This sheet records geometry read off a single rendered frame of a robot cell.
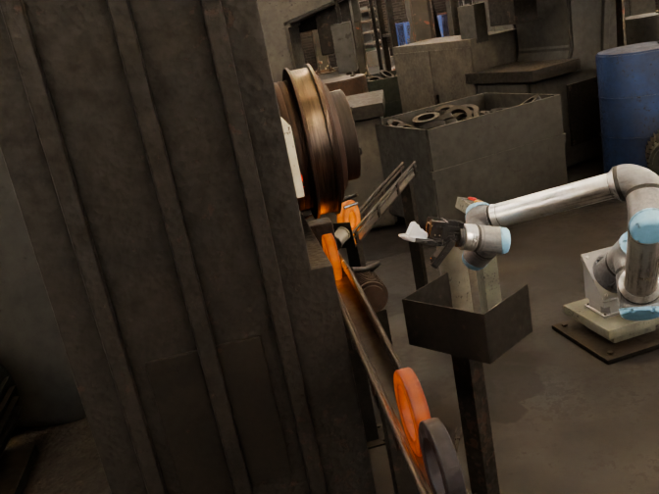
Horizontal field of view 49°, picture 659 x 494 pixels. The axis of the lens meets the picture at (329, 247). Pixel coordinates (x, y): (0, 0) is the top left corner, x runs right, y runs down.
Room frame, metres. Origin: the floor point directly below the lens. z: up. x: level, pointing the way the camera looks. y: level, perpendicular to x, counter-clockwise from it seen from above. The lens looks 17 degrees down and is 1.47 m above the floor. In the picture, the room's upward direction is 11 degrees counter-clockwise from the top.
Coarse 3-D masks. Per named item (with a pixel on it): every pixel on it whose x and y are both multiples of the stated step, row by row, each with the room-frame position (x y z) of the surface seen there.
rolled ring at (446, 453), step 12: (432, 420) 1.20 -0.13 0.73; (420, 432) 1.24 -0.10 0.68; (432, 432) 1.16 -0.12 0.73; (444, 432) 1.15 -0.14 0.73; (420, 444) 1.26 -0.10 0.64; (432, 444) 1.15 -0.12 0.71; (444, 444) 1.13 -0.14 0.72; (432, 456) 1.23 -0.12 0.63; (444, 456) 1.11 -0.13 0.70; (456, 456) 1.11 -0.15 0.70; (432, 468) 1.23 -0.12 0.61; (444, 468) 1.10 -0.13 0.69; (456, 468) 1.10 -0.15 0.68; (432, 480) 1.21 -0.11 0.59; (444, 480) 1.10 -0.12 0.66; (456, 480) 1.09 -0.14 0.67; (444, 492) 1.18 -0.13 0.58; (456, 492) 1.09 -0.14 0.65
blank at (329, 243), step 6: (324, 234) 2.27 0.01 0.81; (330, 234) 2.25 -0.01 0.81; (324, 240) 2.23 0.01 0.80; (330, 240) 2.22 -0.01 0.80; (324, 246) 2.27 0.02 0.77; (330, 246) 2.20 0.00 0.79; (330, 252) 2.19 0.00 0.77; (336, 252) 2.19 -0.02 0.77; (330, 258) 2.18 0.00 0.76; (336, 258) 2.18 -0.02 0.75; (336, 264) 2.18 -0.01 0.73; (336, 270) 2.18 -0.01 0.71; (336, 276) 2.20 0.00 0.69
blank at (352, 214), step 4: (348, 200) 2.78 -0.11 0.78; (352, 200) 2.80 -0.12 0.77; (344, 204) 2.75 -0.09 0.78; (348, 204) 2.76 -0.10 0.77; (348, 208) 2.76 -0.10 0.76; (352, 208) 2.79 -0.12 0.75; (356, 208) 2.82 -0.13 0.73; (340, 212) 2.73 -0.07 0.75; (344, 212) 2.72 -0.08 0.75; (348, 212) 2.75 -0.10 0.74; (352, 212) 2.79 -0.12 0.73; (356, 212) 2.81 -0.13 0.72; (340, 216) 2.72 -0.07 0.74; (344, 216) 2.72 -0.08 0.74; (348, 216) 2.75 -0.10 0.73; (352, 216) 2.81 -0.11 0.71; (356, 216) 2.81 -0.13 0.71; (340, 220) 2.71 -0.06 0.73; (344, 220) 2.71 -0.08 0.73; (348, 220) 2.74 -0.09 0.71; (352, 220) 2.81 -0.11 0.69; (356, 220) 2.80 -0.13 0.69; (360, 220) 2.83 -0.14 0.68; (352, 224) 2.79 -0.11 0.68; (356, 224) 2.79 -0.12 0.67; (352, 228) 2.76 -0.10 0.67
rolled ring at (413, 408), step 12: (396, 372) 1.38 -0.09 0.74; (408, 372) 1.36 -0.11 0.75; (396, 384) 1.41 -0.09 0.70; (408, 384) 1.32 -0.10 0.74; (420, 384) 1.32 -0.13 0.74; (396, 396) 1.43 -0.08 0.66; (408, 396) 1.30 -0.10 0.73; (420, 396) 1.30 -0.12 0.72; (408, 408) 1.41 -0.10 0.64; (420, 408) 1.28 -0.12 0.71; (408, 420) 1.40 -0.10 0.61; (420, 420) 1.27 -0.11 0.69; (408, 432) 1.37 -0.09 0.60; (420, 456) 1.30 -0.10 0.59
